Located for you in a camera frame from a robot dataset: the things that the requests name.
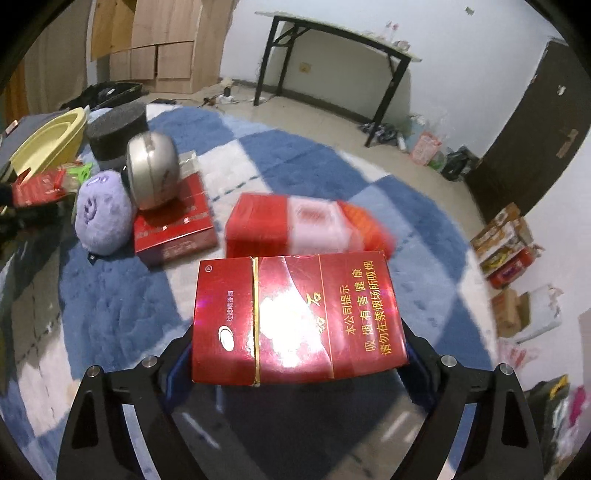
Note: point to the purple plush toy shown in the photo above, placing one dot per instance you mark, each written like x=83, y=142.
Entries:
x=104, y=214

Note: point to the red cigarette pack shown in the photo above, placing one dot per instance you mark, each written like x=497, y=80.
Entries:
x=295, y=319

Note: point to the black foam cylinder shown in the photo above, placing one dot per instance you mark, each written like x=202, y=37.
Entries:
x=108, y=135

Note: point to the yellow plastic basin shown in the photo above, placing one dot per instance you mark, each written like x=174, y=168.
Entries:
x=53, y=144

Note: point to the black open suitcase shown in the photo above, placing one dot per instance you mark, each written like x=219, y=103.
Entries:
x=107, y=94

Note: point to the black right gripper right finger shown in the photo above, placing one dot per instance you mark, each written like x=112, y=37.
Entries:
x=488, y=406

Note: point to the wooden wardrobe cabinet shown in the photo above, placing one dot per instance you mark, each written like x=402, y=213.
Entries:
x=167, y=46

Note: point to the stacked cardboard boxes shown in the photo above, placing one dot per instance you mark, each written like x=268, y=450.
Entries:
x=505, y=248

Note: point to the dark brown door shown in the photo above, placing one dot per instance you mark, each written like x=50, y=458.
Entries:
x=539, y=140

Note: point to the silver round speaker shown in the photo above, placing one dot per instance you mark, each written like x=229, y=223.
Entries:
x=151, y=171

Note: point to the flat red gift box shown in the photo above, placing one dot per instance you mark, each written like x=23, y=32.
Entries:
x=180, y=227

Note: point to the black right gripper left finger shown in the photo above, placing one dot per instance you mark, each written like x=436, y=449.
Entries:
x=96, y=442

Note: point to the small red packet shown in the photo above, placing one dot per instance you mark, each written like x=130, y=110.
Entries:
x=40, y=189

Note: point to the blue white checkered rug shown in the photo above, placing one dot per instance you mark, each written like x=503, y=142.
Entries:
x=61, y=313

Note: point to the black folding table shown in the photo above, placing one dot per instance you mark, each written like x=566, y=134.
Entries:
x=352, y=74

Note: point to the red white cigarette carton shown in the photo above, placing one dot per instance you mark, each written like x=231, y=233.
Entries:
x=263, y=225

